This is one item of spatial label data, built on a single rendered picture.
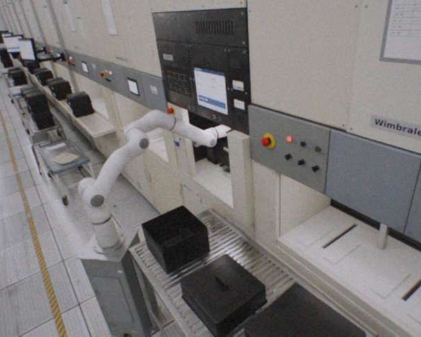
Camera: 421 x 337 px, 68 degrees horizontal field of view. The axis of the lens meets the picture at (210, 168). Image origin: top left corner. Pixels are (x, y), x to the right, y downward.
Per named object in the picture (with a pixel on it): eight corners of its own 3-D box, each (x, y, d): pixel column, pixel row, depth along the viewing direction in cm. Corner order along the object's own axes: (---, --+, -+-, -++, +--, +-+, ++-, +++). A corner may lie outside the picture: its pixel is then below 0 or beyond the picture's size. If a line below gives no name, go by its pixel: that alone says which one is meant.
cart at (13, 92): (22, 125, 671) (5, 86, 632) (45, 119, 693) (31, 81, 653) (27, 135, 611) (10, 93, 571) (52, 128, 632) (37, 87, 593)
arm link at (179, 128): (182, 120, 177) (220, 137, 196) (169, 114, 189) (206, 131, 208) (176, 135, 178) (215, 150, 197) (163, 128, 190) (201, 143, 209)
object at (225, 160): (214, 163, 233) (210, 123, 218) (236, 154, 242) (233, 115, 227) (234, 175, 214) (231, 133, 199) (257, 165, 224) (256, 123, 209)
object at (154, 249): (186, 227, 197) (182, 204, 189) (211, 250, 176) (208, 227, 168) (146, 246, 185) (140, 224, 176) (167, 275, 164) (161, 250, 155)
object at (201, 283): (180, 296, 151) (176, 277, 145) (227, 265, 166) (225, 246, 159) (218, 342, 130) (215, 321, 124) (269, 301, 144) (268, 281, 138)
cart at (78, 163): (46, 177, 443) (34, 147, 419) (83, 165, 468) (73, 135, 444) (64, 207, 371) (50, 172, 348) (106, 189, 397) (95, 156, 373)
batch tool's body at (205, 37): (188, 254, 282) (143, 14, 188) (266, 211, 325) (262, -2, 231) (252, 326, 216) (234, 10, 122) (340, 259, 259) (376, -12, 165)
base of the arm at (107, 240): (87, 253, 186) (77, 228, 177) (102, 231, 202) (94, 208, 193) (116, 254, 182) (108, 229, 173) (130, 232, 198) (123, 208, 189)
